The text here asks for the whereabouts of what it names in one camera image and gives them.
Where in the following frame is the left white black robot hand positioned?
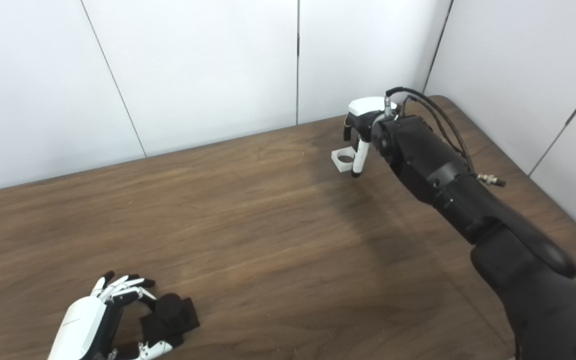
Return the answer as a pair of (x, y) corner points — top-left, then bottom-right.
(47, 271), (185, 360)

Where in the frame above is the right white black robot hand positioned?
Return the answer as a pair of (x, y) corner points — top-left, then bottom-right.
(343, 97), (399, 179)

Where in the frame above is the white square piece with hole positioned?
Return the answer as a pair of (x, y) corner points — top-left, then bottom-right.
(330, 146), (357, 175)

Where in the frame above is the black peg with square base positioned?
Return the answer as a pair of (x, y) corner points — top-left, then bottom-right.
(139, 293), (201, 347)

